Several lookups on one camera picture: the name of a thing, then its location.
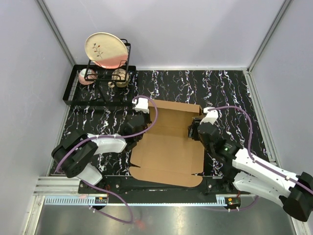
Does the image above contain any brown cardboard box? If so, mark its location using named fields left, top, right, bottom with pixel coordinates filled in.
left=129, top=100, right=204, bottom=188

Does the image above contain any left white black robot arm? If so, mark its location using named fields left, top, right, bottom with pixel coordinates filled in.
left=51, top=112, right=152, bottom=194

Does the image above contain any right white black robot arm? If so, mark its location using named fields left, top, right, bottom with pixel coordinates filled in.
left=188, top=117, right=313, bottom=222

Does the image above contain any right small control box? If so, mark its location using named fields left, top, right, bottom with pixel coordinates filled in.
left=227, top=197, right=241, bottom=207

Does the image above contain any small control box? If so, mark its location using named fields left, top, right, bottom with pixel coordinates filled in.
left=94, top=196, right=108, bottom=206
left=227, top=197, right=241, bottom=207

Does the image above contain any left small control box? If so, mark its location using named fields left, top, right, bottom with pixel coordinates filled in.
left=94, top=196, right=108, bottom=206

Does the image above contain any beige ceramic cup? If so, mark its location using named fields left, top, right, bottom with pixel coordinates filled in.
left=108, top=69, right=130, bottom=88

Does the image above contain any pink white ceramic cup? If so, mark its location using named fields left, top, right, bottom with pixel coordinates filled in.
left=78, top=69, right=97, bottom=85

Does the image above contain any cream pink floral plate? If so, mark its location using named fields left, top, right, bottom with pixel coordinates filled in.
left=85, top=32, right=129, bottom=69

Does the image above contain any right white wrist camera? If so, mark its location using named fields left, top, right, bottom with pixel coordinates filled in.
left=200, top=107, right=219, bottom=124

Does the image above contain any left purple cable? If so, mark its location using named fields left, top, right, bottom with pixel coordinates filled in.
left=55, top=95, right=158, bottom=224

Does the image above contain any black wire dish rack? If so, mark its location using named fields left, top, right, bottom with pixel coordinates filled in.
left=61, top=38, right=136, bottom=107

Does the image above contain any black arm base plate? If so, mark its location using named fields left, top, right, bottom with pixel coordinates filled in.
left=78, top=175, right=239, bottom=196

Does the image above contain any slotted aluminium rail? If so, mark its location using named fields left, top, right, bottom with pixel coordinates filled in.
left=45, top=196, right=227, bottom=207

